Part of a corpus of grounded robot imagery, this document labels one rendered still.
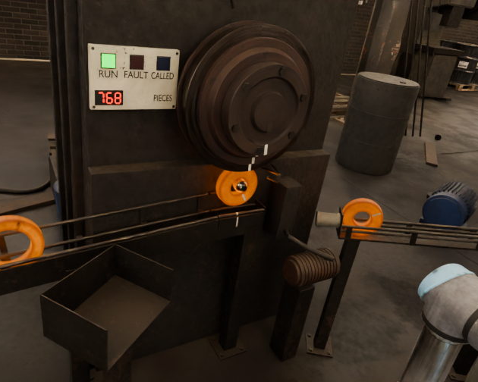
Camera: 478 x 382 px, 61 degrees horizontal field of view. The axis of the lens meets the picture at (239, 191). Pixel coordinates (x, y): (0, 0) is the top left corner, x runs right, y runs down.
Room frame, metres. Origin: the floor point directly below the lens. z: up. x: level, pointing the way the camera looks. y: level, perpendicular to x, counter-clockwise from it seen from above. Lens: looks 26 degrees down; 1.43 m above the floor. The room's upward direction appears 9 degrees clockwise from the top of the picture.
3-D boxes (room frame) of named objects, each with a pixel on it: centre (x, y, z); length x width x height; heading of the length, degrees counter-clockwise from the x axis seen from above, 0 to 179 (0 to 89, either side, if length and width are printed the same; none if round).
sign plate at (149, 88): (1.19, 0.35, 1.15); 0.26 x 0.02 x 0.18; 123
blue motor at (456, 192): (2.86, -1.65, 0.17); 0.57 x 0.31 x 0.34; 143
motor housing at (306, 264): (1.35, -0.34, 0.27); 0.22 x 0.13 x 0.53; 123
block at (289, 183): (1.42, -0.18, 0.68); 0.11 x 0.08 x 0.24; 33
